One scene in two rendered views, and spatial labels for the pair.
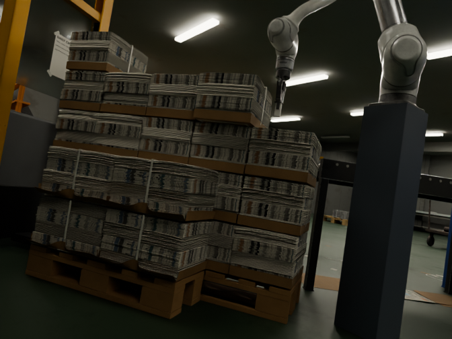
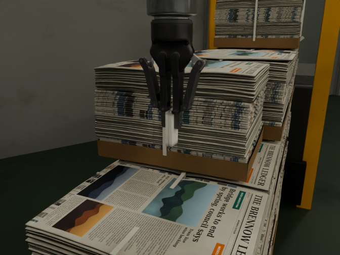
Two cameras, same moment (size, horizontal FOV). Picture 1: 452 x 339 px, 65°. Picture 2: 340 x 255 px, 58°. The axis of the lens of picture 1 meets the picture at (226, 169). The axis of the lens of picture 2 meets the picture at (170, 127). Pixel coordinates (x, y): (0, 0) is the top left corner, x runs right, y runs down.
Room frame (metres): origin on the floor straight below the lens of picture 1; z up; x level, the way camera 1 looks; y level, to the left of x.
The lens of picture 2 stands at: (1.80, -0.79, 1.14)
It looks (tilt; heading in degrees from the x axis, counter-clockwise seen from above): 18 degrees down; 93
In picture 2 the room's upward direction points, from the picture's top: straight up
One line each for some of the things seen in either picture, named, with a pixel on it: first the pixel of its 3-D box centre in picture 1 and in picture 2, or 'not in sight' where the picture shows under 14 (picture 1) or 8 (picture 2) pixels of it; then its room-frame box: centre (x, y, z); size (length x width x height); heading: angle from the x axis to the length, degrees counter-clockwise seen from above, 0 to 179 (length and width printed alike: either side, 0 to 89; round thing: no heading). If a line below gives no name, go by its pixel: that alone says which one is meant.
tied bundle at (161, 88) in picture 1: (188, 105); (228, 90); (1.94, 0.26, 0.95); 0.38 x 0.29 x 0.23; 160
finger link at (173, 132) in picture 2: not in sight; (173, 127); (1.77, -0.21, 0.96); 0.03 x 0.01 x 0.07; 70
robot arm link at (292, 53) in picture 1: (286, 44); not in sight; (1.75, -0.21, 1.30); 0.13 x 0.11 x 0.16; 157
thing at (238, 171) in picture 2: not in sight; (225, 144); (1.90, -0.04, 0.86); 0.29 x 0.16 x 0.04; 71
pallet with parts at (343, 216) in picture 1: (348, 218); not in sight; (10.38, -3.76, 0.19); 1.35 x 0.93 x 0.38; 126
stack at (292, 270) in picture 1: (196, 204); (211, 245); (1.89, 0.12, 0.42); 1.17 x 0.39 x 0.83; 70
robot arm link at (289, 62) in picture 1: (284, 65); (171, 1); (1.77, -0.21, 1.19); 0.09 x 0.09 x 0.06
